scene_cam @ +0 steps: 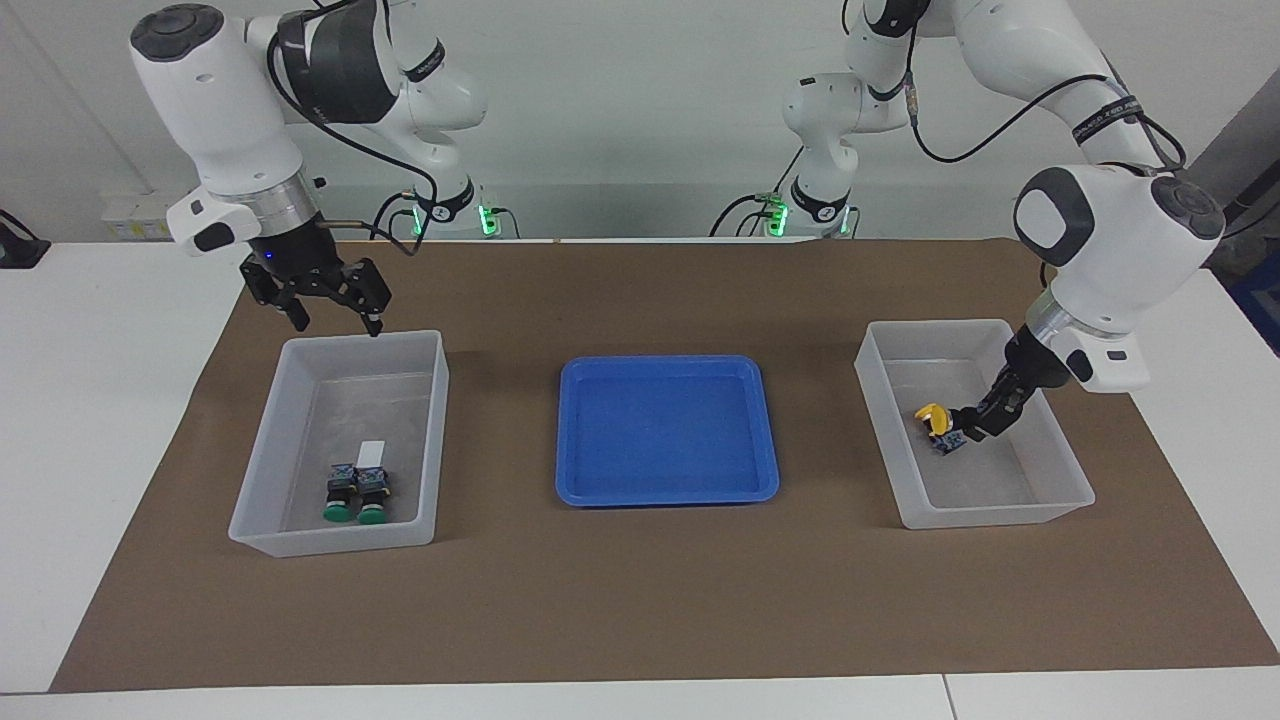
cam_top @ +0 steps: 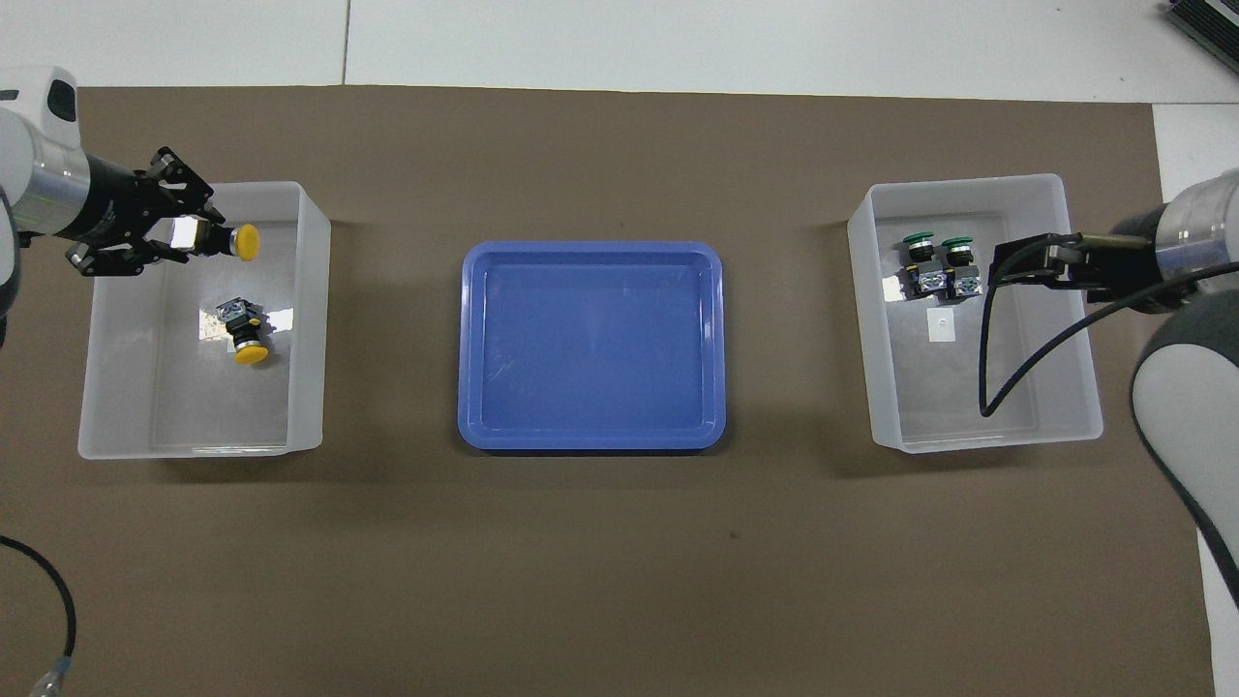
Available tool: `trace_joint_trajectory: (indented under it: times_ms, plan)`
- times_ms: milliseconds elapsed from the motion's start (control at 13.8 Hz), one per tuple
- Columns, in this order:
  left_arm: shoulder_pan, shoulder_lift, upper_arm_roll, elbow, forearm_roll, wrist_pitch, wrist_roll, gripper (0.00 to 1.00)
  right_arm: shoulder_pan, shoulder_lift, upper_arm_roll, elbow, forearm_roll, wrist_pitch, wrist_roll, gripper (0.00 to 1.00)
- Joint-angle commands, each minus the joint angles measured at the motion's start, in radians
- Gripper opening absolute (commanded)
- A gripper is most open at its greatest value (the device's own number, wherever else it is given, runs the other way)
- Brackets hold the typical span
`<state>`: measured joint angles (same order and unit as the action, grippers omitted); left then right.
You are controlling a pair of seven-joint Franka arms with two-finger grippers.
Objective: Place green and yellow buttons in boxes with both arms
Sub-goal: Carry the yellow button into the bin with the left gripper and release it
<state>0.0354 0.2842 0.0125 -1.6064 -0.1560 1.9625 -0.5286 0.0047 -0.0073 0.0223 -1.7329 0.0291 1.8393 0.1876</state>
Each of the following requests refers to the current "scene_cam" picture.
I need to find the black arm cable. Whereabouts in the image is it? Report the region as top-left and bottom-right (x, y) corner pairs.
(900, 40), (1191, 176)
(265, 0), (441, 258)

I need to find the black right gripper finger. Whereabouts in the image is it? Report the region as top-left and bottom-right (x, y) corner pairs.
(240, 255), (311, 333)
(340, 258), (393, 338)

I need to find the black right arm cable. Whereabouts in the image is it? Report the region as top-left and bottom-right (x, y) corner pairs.
(265, 0), (441, 258)

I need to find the blue plastic tray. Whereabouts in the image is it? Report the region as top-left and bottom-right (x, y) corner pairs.
(555, 355), (781, 508)

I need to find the black base cable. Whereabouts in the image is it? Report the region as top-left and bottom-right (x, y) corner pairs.
(710, 150), (806, 238)
(370, 193), (417, 241)

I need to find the translucent white plastic box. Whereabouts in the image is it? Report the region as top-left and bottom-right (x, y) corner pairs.
(855, 319), (1096, 530)
(228, 330), (451, 558)

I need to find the black stand pole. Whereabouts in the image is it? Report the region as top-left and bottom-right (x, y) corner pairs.
(1215, 185), (1280, 269)

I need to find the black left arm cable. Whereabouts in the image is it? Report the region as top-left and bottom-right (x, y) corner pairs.
(900, 40), (1191, 176)

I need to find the green push button switch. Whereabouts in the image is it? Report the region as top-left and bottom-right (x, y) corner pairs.
(322, 462), (359, 524)
(356, 465), (393, 525)

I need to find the blue crate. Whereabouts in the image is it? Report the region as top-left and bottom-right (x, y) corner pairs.
(1228, 250), (1280, 358)

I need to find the black flat bracket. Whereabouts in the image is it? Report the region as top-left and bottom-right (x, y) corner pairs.
(0, 208), (51, 269)

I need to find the brown table mat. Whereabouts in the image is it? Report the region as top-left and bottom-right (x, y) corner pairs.
(50, 238), (1280, 693)

